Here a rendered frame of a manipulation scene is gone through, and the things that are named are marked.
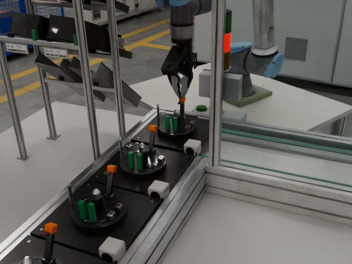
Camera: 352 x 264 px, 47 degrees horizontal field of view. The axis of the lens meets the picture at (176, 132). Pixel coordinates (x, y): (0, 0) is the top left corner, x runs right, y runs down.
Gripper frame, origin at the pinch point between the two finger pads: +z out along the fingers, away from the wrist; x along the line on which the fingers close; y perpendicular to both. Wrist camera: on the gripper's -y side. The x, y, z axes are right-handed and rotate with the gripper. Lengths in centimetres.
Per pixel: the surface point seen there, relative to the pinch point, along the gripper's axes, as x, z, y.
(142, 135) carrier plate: 9.5, 11.5, -11.7
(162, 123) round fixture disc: 5.3, 9.6, -3.7
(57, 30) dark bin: 33.0, -24.7, -18.8
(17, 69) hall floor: 320, 109, 245
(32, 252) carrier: 7, 12, -70
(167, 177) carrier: -9.2, 11.5, -31.8
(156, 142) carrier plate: 2.8, 11.5, -13.9
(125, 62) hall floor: 209, 109, 318
